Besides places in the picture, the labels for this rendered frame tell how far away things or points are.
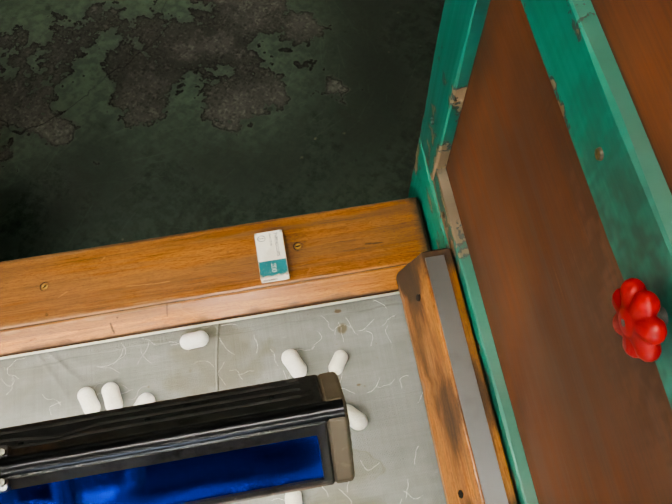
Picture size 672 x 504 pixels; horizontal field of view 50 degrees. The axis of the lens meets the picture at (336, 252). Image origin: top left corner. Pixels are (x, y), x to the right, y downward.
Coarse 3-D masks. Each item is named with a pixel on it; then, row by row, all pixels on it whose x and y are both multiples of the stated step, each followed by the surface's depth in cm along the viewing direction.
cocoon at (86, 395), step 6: (84, 390) 84; (90, 390) 85; (78, 396) 84; (84, 396) 84; (90, 396) 84; (96, 396) 85; (84, 402) 84; (90, 402) 84; (96, 402) 84; (84, 408) 84; (90, 408) 83; (96, 408) 84
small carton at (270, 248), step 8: (264, 232) 90; (272, 232) 90; (280, 232) 90; (256, 240) 89; (264, 240) 89; (272, 240) 89; (280, 240) 89; (256, 248) 89; (264, 248) 89; (272, 248) 89; (280, 248) 89; (264, 256) 89; (272, 256) 89; (280, 256) 89; (264, 264) 88; (272, 264) 88; (280, 264) 88; (264, 272) 88; (272, 272) 88; (280, 272) 88; (288, 272) 88; (264, 280) 88; (272, 280) 89
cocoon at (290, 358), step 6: (282, 354) 87; (288, 354) 86; (294, 354) 86; (282, 360) 86; (288, 360) 86; (294, 360) 86; (300, 360) 86; (288, 366) 86; (294, 366) 85; (300, 366) 85; (306, 366) 86; (294, 372) 85; (300, 372) 85; (306, 372) 86
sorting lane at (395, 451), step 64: (256, 320) 90; (320, 320) 90; (384, 320) 90; (0, 384) 87; (64, 384) 87; (128, 384) 87; (192, 384) 87; (256, 384) 87; (384, 384) 87; (384, 448) 84
